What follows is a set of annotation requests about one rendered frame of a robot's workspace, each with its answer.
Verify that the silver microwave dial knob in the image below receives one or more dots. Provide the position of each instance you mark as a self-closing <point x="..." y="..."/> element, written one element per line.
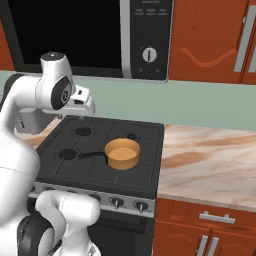
<point x="149" y="54"/>

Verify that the black stove with oven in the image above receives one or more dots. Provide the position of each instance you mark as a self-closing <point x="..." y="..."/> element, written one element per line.
<point x="100" y="173"/>

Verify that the red-brown drawer front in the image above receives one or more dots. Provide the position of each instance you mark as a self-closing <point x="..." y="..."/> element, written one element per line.
<point x="186" y="213"/>

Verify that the black and silver microwave oven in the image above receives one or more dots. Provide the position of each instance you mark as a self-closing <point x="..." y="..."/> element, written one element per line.
<point x="83" y="33"/>

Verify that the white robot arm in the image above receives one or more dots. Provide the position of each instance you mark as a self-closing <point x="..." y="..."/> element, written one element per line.
<point x="20" y="173"/>

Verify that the red-brown base cupboard door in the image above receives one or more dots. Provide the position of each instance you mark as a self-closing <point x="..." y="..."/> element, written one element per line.
<point x="238" y="245"/>
<point x="176" y="241"/>

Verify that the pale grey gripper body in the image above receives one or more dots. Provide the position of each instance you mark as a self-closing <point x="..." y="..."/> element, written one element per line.
<point x="84" y="108"/>

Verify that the silver black stove knob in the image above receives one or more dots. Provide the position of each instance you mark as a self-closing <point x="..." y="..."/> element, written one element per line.
<point x="96" y="197"/>
<point x="50" y="189"/>
<point x="117" y="202"/>
<point x="141" y="206"/>

